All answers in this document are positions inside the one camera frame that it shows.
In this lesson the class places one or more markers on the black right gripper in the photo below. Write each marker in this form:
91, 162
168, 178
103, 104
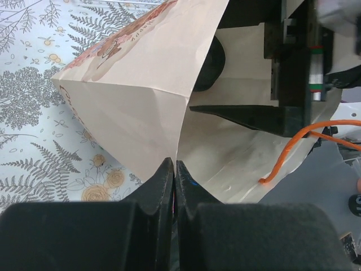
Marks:
301, 53

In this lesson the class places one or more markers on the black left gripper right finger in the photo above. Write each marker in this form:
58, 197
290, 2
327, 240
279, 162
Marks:
217, 236

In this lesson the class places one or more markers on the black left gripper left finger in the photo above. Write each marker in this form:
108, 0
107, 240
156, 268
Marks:
132, 234

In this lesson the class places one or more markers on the black plastic cup lid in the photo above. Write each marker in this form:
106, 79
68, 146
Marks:
212, 67

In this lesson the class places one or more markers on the printed kraft paper bag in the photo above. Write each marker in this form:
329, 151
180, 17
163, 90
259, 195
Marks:
136, 104

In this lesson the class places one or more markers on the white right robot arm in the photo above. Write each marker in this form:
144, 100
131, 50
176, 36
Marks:
343, 19

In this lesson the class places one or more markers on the floral paper table mat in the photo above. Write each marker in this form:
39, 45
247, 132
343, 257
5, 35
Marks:
46, 154

